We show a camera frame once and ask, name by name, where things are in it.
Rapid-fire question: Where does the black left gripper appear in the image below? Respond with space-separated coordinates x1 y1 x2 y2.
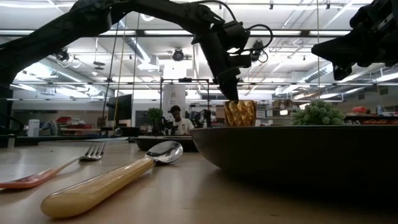
192 27 242 102

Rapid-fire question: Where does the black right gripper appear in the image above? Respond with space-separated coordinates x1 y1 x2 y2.
311 27 398 81

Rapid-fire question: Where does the amber ribbed glass cup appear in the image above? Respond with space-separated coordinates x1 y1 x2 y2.
223 100 257 128

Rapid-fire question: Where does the black round plate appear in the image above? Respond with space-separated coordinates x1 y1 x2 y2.
190 125 398 190

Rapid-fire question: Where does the green artificial plant ball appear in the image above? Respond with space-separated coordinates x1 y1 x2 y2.
291 98 345 126

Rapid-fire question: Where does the white pillar banner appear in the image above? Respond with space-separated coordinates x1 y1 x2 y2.
162 84 187 119

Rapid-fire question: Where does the person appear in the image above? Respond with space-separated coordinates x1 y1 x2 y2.
167 105 195 136

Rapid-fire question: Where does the small green potted plant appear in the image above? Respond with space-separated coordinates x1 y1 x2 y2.
146 107 164 134

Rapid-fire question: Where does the black monitor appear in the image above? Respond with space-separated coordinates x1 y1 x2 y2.
107 93 133 122

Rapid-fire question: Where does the white container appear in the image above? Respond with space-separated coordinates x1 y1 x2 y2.
27 119 40 138

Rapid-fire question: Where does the black stand frame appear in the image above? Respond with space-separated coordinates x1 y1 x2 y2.
160 78 211 128

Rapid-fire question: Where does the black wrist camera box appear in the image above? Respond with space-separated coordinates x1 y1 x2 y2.
223 21 252 68

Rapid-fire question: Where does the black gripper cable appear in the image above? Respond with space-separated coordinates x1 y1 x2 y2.
198 0 274 63

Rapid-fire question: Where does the black ceiling dome camera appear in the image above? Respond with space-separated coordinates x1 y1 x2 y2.
172 48 185 62

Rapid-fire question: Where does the spoon with yellow handle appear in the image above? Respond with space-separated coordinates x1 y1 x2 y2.
40 140 184 219

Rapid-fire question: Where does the black aluminium table frame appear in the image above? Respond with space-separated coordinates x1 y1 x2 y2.
12 134 131 147

